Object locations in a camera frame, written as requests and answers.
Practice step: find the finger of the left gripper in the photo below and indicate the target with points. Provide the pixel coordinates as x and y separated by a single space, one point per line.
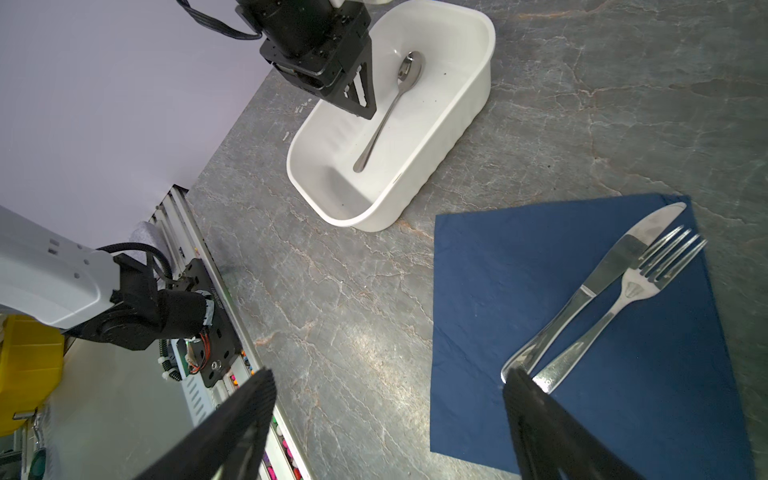
348 84

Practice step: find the white rectangular dish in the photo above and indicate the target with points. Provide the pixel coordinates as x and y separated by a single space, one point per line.
458 43

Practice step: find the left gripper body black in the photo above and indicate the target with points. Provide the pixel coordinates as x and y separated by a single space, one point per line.
302 37

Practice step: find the silver knife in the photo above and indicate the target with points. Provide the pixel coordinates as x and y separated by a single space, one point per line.
642 240

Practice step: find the silver fork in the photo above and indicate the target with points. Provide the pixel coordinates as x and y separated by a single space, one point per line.
657 267

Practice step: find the silver spoon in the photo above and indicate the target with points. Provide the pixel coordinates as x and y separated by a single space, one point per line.
409 73

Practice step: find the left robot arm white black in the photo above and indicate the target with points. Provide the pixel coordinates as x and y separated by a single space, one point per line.
124 294

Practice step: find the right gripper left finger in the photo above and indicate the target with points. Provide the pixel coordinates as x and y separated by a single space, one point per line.
228 444

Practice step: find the yellow container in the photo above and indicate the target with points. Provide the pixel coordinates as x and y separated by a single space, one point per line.
31 368

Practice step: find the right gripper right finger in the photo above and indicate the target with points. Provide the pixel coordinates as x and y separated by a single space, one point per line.
549 443

